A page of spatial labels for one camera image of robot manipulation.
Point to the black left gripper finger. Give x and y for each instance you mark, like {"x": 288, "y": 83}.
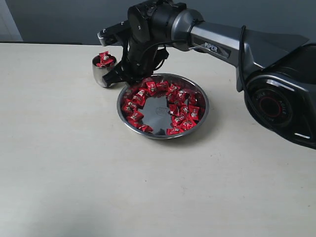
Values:
{"x": 115, "y": 75}

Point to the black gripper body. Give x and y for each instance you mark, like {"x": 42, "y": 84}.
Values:
{"x": 141, "y": 60}

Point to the red candy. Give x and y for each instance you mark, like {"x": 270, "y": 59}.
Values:
{"x": 187, "y": 124}
{"x": 194, "y": 112}
{"x": 135, "y": 117}
{"x": 129, "y": 107}
{"x": 172, "y": 90}
{"x": 106, "y": 60}

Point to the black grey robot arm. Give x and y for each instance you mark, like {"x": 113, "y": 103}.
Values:
{"x": 276, "y": 72}

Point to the steel cup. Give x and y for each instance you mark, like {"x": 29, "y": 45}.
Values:
{"x": 100, "y": 70}

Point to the round steel plate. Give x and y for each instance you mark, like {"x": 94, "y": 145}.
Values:
{"x": 163, "y": 115}

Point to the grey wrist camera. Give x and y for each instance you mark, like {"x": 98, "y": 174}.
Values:
{"x": 116, "y": 34}

